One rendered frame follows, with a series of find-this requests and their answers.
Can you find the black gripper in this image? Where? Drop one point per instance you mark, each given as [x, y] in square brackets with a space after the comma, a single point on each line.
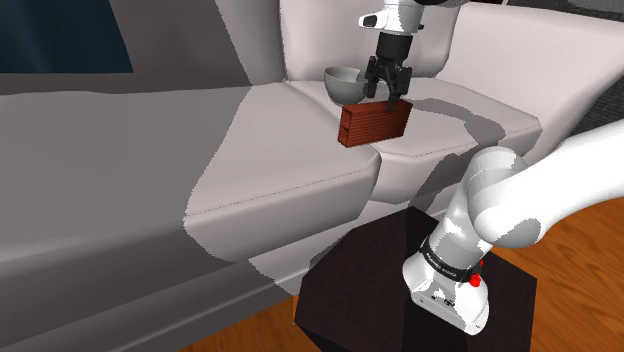
[393, 47]

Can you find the dark robot stand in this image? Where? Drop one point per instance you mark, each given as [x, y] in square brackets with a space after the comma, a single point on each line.
[380, 292]

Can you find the red-brown ribbed box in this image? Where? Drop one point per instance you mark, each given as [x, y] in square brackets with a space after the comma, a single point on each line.
[374, 123]

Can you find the pale grey sofa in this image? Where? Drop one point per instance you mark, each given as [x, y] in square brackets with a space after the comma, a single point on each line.
[273, 161]

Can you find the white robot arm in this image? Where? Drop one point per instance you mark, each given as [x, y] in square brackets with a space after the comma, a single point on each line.
[507, 195]

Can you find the grey bowl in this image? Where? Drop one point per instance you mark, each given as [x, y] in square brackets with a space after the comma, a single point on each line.
[341, 84]

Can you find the dark window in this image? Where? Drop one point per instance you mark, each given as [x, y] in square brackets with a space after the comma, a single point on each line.
[58, 34]

